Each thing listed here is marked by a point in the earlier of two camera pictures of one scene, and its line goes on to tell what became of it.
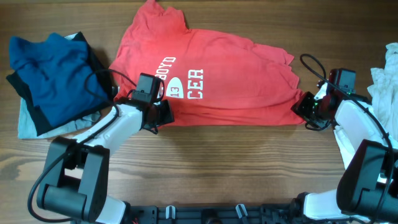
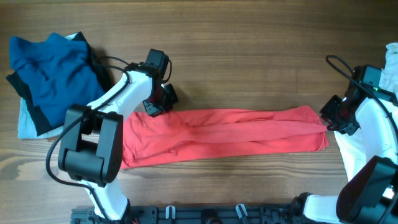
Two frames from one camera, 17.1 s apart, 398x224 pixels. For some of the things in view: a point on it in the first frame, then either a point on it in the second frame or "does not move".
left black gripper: (166, 114) to (171, 98)
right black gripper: (299, 107) to (326, 111)
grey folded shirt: (27, 127) does not move
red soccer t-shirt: (205, 78) to (184, 134)
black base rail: (248, 214) does not move
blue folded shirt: (58, 74) does not move
